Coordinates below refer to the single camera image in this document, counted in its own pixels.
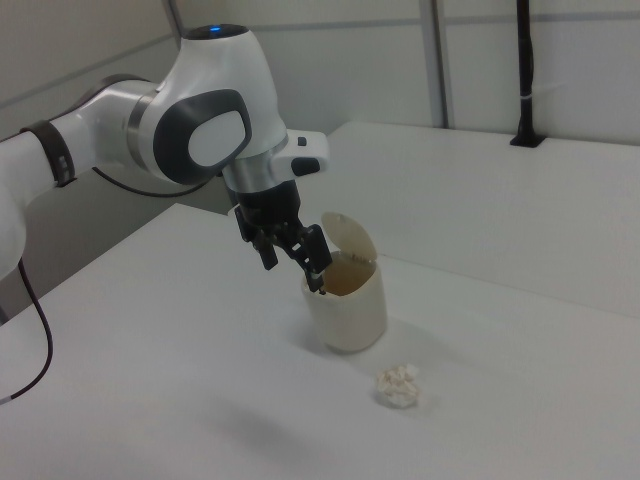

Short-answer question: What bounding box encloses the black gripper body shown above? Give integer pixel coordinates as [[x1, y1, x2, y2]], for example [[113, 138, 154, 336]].
[[224, 179, 304, 245]]

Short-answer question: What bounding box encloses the small cream bin with lid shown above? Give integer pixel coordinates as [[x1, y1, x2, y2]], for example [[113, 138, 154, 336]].
[[299, 210, 389, 355]]

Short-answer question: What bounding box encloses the crumpled white paper ball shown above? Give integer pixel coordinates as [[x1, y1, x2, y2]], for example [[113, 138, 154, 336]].
[[373, 363, 420, 409]]

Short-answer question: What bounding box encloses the black pole with clamp base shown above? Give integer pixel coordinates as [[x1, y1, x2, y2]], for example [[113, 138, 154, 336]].
[[509, 0, 546, 149]]

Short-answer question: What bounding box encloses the black cable strap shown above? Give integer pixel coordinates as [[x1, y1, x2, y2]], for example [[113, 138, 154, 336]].
[[19, 119, 77, 189]]

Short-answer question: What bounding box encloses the grey metal partition post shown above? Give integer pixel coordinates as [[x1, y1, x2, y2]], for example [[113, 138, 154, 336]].
[[428, 0, 455, 129]]

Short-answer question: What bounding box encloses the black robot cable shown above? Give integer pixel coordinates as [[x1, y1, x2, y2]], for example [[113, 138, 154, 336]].
[[0, 164, 224, 404]]

